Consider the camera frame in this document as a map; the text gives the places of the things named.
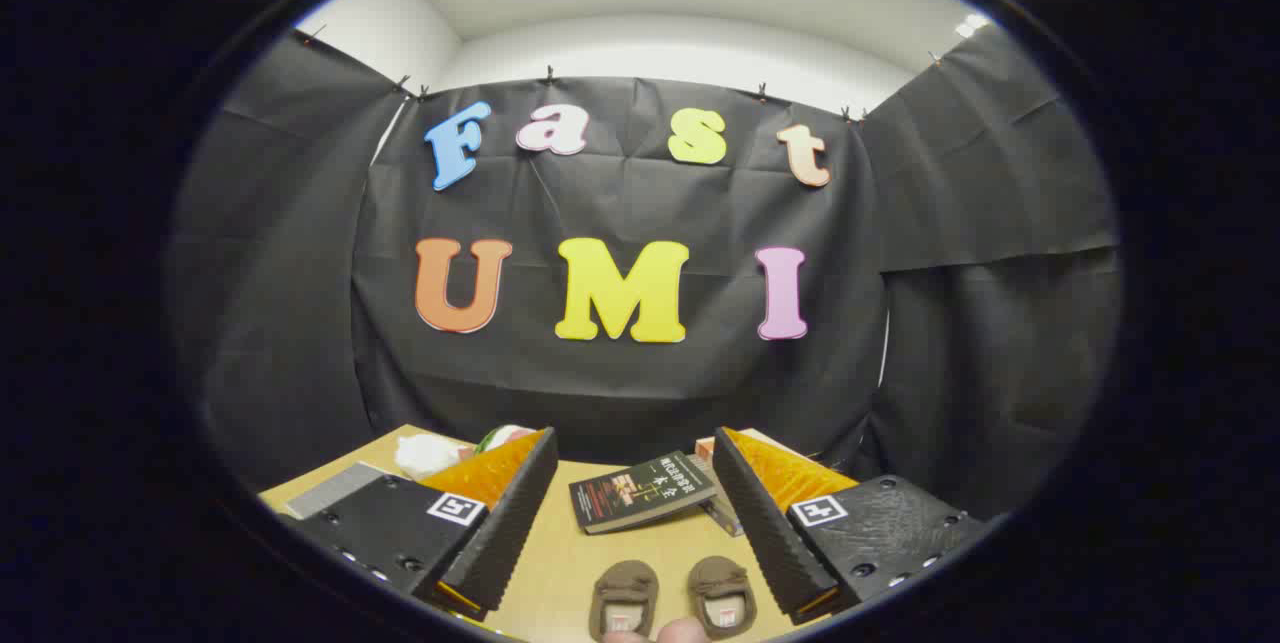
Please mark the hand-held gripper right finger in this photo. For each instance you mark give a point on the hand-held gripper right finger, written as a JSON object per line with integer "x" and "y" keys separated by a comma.
{"x": 765, "y": 523}

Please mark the brown felt shoe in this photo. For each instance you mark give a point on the brown felt shoe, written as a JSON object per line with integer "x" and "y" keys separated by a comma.
{"x": 722, "y": 575}
{"x": 622, "y": 583}

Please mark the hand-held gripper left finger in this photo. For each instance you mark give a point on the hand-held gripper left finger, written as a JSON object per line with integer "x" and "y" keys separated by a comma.
{"x": 510, "y": 523}

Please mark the white plush toy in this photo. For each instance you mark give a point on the white plush toy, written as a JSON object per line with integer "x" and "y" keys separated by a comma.
{"x": 430, "y": 455}

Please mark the small ceiling light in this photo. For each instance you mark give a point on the small ceiling light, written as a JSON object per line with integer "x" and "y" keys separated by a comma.
{"x": 972, "y": 24}

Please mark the watermelon slice plush toy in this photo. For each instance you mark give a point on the watermelon slice plush toy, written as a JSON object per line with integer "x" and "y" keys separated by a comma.
{"x": 505, "y": 438}

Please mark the black backdrop cloth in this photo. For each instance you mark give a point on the black backdrop cloth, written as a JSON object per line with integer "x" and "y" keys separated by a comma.
{"x": 640, "y": 383}

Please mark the tan cover book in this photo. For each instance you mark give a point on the tan cover book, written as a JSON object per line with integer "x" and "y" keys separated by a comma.
{"x": 765, "y": 438}

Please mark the black cover book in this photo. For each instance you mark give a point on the black cover book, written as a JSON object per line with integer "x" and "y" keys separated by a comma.
{"x": 640, "y": 493}

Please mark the cream fabric storage box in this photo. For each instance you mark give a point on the cream fabric storage box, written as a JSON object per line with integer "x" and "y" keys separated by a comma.
{"x": 330, "y": 490}

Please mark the blue cover book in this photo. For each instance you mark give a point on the blue cover book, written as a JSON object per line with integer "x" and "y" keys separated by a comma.
{"x": 725, "y": 518}

